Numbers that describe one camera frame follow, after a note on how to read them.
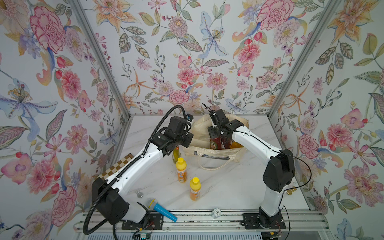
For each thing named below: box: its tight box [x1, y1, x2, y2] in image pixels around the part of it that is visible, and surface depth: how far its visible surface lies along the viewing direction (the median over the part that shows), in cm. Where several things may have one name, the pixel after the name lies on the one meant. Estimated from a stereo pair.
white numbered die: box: [211, 207, 221, 219], surface depth 73 cm
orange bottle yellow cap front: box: [190, 176, 202, 202], surface depth 68 cm
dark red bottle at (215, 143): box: [209, 137, 225, 150], surface depth 92 cm
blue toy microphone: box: [147, 197, 178, 222], surface depth 78 cm
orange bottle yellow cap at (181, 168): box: [175, 157, 188, 183], surface depth 75 cm
